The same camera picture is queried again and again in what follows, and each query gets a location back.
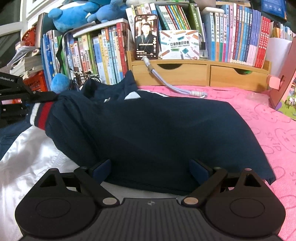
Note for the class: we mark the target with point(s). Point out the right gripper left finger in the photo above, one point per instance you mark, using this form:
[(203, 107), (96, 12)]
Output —
[(86, 181)]

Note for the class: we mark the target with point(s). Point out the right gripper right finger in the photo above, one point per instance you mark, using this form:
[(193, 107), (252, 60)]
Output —
[(215, 180)]

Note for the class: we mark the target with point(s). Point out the navy and white jacket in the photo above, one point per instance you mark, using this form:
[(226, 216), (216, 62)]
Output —
[(148, 137)]

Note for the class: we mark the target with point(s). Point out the red plastic crate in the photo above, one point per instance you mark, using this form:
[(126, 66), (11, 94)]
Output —
[(36, 82)]

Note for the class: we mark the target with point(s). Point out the stack of paper books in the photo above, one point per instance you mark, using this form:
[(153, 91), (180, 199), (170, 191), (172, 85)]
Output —
[(26, 62)]

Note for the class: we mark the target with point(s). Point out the blue plush ball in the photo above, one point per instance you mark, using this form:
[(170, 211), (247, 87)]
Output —
[(60, 83)]

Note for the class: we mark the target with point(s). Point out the miniature black bicycle model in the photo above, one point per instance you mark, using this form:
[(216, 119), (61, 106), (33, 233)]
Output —
[(78, 79)]

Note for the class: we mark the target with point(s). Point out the pink towel mat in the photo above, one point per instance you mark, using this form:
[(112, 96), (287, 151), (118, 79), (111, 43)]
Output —
[(276, 134)]

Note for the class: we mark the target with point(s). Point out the left row of upright books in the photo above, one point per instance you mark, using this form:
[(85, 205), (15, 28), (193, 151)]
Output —
[(99, 48)]

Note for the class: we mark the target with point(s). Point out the row of upright books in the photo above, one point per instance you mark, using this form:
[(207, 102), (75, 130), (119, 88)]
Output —
[(230, 33), (99, 48)]

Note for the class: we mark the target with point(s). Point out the large blue plush toy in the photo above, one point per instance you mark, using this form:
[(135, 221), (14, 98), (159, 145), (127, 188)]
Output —
[(75, 14)]

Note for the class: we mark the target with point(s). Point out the colourful picture book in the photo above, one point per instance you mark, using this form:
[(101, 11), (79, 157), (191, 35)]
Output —
[(282, 94)]

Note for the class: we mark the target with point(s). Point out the wooden desk organizer with drawers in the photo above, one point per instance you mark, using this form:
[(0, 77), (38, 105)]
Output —
[(213, 73)]

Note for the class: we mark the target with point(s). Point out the pocket label printer box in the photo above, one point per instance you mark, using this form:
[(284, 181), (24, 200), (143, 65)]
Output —
[(179, 45)]

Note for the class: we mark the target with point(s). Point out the right row of upright books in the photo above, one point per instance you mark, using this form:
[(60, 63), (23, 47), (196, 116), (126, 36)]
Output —
[(230, 33)]

